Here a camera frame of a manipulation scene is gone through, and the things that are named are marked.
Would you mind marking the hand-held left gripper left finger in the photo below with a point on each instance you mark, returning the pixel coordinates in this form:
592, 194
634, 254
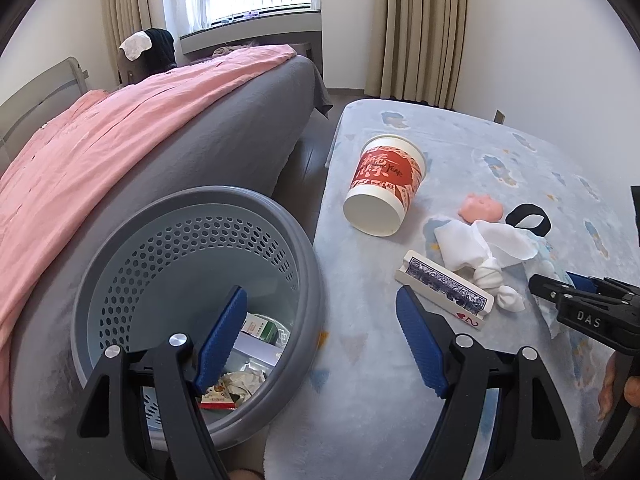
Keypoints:
220, 335

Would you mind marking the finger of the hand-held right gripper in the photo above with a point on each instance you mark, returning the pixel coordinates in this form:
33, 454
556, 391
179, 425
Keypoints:
547, 287
582, 282

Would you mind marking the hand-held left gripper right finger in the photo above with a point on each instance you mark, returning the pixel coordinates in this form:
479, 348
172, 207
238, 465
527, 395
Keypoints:
420, 340

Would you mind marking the lilac cardboard box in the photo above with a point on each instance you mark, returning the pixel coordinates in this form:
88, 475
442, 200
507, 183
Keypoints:
255, 351

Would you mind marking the white paper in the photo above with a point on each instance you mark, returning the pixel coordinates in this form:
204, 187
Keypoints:
247, 377

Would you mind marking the red and white paper wrapper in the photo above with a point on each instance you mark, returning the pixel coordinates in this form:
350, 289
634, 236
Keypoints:
217, 397

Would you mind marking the playing card box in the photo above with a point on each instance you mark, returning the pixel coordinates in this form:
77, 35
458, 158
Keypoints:
450, 285

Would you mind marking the black hair band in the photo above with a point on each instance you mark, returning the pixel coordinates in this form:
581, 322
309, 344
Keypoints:
527, 207

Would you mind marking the white tissue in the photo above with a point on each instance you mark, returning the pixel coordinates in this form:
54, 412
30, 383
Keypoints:
460, 247

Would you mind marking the pink pig toy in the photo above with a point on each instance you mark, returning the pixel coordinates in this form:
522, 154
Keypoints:
480, 208

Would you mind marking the grey perforated waste basket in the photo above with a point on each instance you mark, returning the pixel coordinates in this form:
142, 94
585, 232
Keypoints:
150, 240

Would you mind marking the red and white paper cup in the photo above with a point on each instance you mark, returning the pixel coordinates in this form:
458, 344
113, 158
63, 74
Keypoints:
385, 175

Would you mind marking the person's right hand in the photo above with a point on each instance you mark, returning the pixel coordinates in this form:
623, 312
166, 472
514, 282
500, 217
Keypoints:
609, 385

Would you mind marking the light blue printed blanket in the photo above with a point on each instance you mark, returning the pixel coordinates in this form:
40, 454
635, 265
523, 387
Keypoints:
370, 360

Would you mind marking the grey bed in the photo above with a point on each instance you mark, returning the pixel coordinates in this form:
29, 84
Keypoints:
240, 125

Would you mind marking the pink duvet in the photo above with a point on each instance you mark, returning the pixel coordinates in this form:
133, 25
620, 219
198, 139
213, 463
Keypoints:
100, 150

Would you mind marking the pinkish cloth pile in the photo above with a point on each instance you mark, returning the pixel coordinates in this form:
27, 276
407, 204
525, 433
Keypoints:
232, 50

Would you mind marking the chair with black garment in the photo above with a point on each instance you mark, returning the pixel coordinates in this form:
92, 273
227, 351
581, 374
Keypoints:
161, 47

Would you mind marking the white cloth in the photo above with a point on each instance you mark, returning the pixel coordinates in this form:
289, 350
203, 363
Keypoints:
134, 45

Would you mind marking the grey headboard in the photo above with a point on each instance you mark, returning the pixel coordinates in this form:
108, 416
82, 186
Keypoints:
40, 85

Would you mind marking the grey window sill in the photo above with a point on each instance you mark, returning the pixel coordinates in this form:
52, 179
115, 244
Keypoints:
250, 27

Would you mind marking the wall socket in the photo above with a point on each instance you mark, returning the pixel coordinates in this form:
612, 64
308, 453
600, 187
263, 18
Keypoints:
499, 116

